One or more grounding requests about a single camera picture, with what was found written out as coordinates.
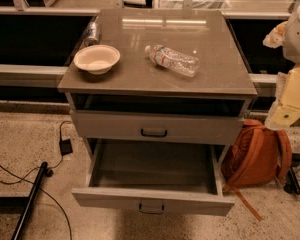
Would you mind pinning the grey drawer cabinet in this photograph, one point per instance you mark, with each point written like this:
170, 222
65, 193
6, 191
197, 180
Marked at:
135, 84

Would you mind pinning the black power adapter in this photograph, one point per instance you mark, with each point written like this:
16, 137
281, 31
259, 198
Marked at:
65, 147

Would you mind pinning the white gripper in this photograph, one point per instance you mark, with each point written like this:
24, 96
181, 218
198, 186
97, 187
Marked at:
299, 39

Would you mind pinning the grey top drawer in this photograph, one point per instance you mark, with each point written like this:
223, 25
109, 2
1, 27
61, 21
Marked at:
157, 127

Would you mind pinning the grey drawer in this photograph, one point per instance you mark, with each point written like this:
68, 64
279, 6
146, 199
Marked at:
157, 127
154, 178

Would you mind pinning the clear plastic water bottle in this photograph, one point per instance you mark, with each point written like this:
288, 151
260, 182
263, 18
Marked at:
168, 58

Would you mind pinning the black metal floor pole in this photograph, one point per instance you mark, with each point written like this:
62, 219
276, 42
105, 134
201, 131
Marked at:
25, 215

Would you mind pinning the silver soda can on cabinet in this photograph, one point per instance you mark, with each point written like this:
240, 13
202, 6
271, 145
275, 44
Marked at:
92, 34

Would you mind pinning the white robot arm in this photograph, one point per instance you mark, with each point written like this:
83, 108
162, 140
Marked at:
291, 41

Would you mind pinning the orange backpack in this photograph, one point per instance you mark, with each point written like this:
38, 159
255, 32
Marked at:
258, 156

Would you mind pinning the white paper bowl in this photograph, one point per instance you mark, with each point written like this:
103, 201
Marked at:
96, 59

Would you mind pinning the black object beside backpack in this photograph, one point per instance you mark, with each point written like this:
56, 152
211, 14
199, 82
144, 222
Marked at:
291, 185

